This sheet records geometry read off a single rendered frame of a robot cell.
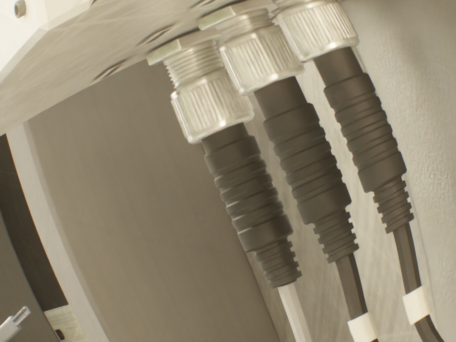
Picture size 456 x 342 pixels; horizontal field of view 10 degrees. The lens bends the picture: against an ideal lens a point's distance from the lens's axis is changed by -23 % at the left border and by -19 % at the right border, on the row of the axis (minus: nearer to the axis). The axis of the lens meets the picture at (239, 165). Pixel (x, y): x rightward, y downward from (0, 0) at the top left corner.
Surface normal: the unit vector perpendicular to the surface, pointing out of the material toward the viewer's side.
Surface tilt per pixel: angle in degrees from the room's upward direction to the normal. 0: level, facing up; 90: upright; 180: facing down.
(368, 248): 90
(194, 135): 77
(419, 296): 42
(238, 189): 55
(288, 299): 64
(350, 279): 51
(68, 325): 27
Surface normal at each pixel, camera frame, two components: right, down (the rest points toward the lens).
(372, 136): 0.06, -0.07
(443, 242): -0.86, 0.35
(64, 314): 0.22, -0.43
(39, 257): 0.33, -0.15
